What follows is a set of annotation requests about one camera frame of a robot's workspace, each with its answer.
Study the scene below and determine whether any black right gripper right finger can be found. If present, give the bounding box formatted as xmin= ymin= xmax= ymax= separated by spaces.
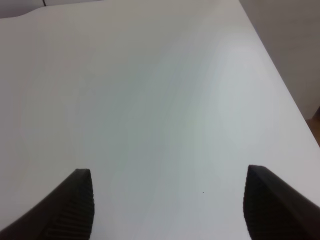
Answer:
xmin=243 ymin=165 xmax=320 ymax=240

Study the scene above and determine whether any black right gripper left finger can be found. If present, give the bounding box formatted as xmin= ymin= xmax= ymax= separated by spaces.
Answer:
xmin=0 ymin=168 xmax=95 ymax=240

